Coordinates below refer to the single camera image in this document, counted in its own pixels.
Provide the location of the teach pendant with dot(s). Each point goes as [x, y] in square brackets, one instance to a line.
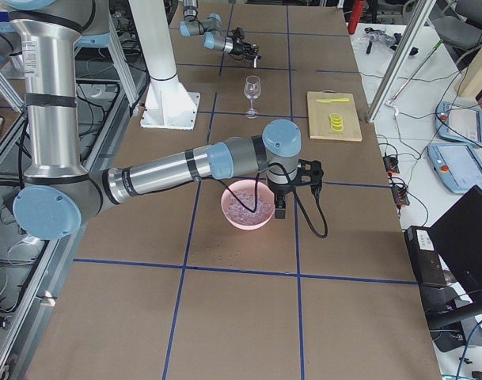
[457, 165]
[457, 123]

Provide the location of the near teach pendant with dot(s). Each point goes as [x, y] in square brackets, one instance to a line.
[457, 165]

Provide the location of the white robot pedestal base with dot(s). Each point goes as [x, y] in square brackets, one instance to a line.
[168, 105]

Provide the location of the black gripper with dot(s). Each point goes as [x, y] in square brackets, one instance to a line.
[280, 191]
[237, 46]

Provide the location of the clear wine glass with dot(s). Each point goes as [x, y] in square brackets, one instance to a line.
[252, 90]

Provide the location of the bamboo cutting board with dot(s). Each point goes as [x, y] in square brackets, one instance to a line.
[318, 118]

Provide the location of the yellow plastic knife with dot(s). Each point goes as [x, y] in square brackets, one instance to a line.
[333, 100]

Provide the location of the pink bowl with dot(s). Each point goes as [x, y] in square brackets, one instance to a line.
[248, 184]

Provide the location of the aluminium frame post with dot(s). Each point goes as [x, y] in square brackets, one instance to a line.
[417, 21]

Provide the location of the far teach pendant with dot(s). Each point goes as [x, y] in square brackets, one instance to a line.
[457, 123]

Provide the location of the steel double jigger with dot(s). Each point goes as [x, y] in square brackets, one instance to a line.
[255, 55]

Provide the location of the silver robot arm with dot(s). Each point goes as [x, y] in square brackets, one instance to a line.
[209, 28]
[60, 194]

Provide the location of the clear ice cubes pile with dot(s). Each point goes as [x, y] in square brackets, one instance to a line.
[247, 208]

